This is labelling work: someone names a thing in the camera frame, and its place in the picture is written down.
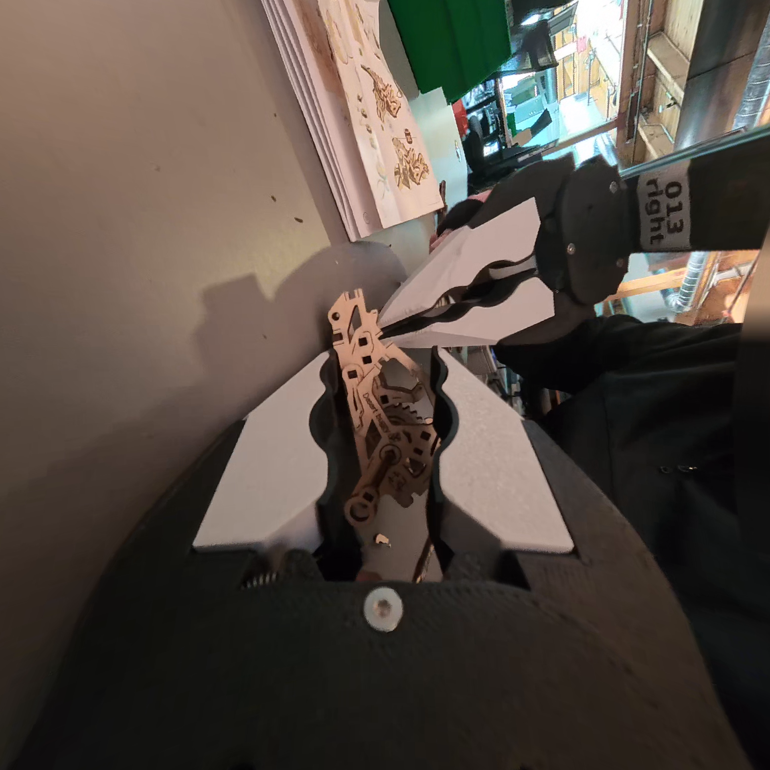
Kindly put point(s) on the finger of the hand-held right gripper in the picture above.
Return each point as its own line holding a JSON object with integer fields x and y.
{"x": 493, "y": 322}
{"x": 469, "y": 258}

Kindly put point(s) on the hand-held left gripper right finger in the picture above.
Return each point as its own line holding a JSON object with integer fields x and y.
{"x": 505, "y": 481}

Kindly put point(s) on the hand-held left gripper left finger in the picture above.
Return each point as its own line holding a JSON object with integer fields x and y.
{"x": 264, "y": 475}

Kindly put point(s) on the pale wooden parts sheet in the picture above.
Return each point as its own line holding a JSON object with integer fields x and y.
{"x": 364, "y": 400}

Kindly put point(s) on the person's right forearm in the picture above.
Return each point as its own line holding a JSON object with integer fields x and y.
{"x": 601, "y": 355}

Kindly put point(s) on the person's right hand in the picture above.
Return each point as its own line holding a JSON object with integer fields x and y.
{"x": 438, "y": 242}

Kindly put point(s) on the pointed dark wooden stick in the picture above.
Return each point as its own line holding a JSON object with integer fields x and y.
{"x": 424, "y": 562}

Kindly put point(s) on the open instruction booklet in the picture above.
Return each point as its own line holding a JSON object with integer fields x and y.
{"x": 361, "y": 156}

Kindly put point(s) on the person's black clothing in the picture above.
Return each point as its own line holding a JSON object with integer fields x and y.
{"x": 661, "y": 481}

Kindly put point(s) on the stacked green plastic bins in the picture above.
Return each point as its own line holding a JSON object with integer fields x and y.
{"x": 451, "y": 42}

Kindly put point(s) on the silver ventilation duct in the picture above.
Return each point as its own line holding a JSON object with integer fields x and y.
{"x": 752, "y": 96}

